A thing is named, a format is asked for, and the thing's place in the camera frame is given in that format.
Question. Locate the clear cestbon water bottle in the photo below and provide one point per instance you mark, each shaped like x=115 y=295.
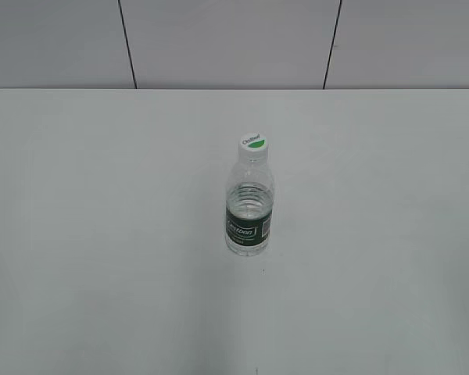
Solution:
x=249 y=203

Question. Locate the white green bottle cap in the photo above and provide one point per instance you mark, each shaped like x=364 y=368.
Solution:
x=253 y=146

